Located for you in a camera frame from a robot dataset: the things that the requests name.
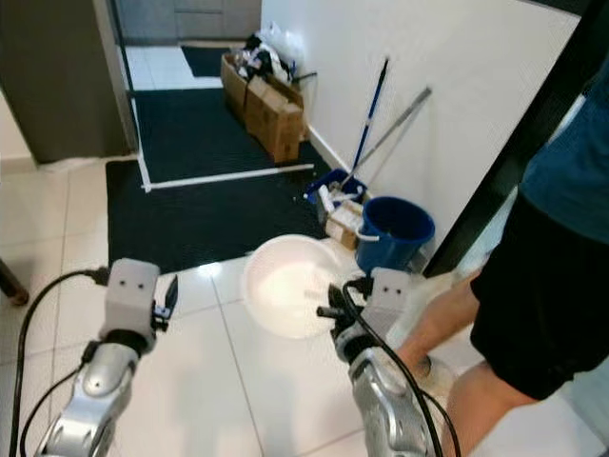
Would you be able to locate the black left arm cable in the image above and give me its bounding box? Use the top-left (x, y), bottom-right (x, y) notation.
top-left (8, 267), bottom-right (111, 457)

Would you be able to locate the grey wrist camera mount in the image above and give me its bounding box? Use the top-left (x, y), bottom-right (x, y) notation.
top-left (106, 258), bottom-right (164, 340)
top-left (368, 268), bottom-right (421, 327)

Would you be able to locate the brown cardboard box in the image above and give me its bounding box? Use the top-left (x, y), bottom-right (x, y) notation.
top-left (220, 53), bottom-right (256, 122)
top-left (245, 74), bottom-right (306, 164)

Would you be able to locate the blue mop handle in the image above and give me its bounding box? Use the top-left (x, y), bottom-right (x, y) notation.
top-left (351, 56), bottom-right (392, 179)

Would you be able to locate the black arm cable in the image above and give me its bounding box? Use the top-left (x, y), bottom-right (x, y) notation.
top-left (341, 282), bottom-right (462, 457)
top-left (8, 267), bottom-right (111, 457)

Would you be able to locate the black carpet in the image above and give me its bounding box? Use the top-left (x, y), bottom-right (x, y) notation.
top-left (130, 88), bottom-right (313, 189)

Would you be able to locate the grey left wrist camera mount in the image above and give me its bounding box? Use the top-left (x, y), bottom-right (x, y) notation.
top-left (106, 258), bottom-right (164, 340)

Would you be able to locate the person in black shorts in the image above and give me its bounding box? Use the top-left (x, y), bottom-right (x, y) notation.
top-left (393, 65), bottom-right (609, 457)

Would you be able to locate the black door frame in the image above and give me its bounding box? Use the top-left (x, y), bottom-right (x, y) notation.
top-left (422, 0), bottom-right (609, 278)

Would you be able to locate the grey door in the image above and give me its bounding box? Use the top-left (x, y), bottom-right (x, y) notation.
top-left (0, 0), bottom-right (140, 167)

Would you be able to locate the dark furniture leg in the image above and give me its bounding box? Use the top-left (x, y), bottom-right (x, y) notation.
top-left (0, 261), bottom-right (32, 308)

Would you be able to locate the blue mop tray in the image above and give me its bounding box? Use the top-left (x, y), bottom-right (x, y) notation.
top-left (304, 169), bottom-right (368, 208)

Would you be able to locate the black floor mat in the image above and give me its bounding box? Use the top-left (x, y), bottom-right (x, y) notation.
top-left (104, 156), bottom-right (355, 279)

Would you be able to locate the blue bucket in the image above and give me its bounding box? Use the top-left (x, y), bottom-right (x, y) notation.
top-left (356, 194), bottom-right (438, 278)

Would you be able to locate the grey pole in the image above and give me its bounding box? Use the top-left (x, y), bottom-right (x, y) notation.
top-left (361, 87), bottom-right (435, 174)

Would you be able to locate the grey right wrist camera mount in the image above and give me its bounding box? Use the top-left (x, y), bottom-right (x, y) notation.
top-left (368, 268), bottom-right (421, 327)

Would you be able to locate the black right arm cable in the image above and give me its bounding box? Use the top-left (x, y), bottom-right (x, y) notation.
top-left (341, 282), bottom-right (462, 457)

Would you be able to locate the white bowl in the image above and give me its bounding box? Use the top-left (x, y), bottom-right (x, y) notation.
top-left (240, 233), bottom-right (344, 342)

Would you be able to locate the small printed cardboard box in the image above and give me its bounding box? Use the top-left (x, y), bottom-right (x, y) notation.
top-left (322, 198), bottom-right (364, 250)

